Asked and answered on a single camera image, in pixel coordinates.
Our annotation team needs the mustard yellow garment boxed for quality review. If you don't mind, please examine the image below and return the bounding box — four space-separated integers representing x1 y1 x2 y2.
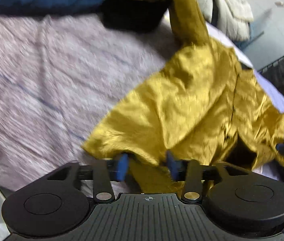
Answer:
81 0 284 197

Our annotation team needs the beige quilted coat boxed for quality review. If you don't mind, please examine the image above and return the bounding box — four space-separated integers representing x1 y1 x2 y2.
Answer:
190 0 254 41

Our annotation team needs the black cloth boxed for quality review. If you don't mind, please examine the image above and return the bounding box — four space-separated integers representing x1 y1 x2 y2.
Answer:
102 0 170 34

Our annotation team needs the black wire basket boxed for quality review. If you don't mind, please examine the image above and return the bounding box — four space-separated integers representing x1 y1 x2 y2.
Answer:
258 51 284 106

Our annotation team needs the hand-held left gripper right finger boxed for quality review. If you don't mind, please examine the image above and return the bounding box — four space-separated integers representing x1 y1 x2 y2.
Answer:
166 151 253 204

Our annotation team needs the white wall fixture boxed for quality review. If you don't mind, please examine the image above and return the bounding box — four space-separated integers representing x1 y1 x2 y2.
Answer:
274 1 284 16

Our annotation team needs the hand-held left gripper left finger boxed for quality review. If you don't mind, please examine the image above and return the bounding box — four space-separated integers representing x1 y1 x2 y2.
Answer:
48 153 129 203

